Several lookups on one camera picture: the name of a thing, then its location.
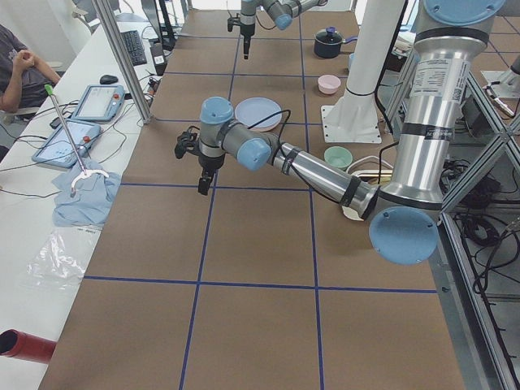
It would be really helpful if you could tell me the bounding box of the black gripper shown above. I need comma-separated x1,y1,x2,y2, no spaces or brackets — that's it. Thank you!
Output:
197,154,224,195
239,14,256,59

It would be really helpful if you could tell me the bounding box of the blue plate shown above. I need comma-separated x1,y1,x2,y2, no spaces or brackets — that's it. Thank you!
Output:
235,97,282,128

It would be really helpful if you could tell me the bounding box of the pink plate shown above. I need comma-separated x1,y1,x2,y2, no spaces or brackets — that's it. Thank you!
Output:
251,119,281,132

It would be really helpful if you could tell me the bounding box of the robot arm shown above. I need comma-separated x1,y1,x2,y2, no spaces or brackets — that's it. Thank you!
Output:
194,1,511,265
227,0,327,59

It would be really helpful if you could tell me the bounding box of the dark blue lidded saucepan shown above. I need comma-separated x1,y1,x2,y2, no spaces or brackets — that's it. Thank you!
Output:
314,26,358,59

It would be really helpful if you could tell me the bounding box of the pink bowl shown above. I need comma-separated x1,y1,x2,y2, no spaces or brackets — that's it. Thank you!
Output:
318,74,341,95

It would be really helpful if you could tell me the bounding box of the light blue cup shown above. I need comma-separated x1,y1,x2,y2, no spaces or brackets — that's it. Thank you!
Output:
348,53,355,73

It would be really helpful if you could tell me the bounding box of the blue cloth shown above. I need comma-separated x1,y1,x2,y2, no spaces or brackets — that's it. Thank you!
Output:
52,163,121,227

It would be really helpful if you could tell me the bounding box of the black keyboard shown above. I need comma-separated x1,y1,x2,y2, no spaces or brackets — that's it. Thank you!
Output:
121,30,147,66

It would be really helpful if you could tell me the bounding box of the teach pendant far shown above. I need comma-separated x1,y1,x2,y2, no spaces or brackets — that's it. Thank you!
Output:
71,84,125,122

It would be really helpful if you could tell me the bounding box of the teach pendant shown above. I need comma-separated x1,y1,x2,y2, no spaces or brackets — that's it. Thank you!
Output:
32,119,102,168
71,84,125,122

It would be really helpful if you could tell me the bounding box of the green bowl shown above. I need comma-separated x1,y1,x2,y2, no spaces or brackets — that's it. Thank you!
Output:
323,145,353,171

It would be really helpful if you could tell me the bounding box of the black computer mouse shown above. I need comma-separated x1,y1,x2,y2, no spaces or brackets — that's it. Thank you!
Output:
99,74,119,85

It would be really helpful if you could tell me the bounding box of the teach pendant near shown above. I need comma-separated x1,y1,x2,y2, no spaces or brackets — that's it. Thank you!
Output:
32,119,102,168

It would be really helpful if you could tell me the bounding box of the clear plastic bag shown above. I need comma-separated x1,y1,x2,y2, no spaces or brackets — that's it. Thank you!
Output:
26,227,100,290

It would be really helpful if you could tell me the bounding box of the reacher grabber stick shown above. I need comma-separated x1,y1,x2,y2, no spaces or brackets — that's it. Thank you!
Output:
45,84,109,197

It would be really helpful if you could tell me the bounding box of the seated person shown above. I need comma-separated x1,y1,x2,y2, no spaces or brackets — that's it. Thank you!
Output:
1,25,61,114

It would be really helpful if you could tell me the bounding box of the red cylinder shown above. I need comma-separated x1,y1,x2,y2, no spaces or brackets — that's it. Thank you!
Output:
1,329,56,364

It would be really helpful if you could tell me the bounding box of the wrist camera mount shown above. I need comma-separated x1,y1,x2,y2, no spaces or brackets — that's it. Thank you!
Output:
174,126,200,159
227,13,241,33

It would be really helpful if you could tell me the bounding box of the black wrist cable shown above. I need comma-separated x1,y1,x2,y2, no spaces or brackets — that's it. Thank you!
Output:
247,108,293,163

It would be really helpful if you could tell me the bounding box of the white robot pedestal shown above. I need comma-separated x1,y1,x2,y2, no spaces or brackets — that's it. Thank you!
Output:
322,0,407,144

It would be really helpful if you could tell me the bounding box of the aluminium frame post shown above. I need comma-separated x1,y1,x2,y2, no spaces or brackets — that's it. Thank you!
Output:
92,0,152,124

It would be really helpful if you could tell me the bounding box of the white toaster cable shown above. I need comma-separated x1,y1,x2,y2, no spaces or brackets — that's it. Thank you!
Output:
344,156,383,174

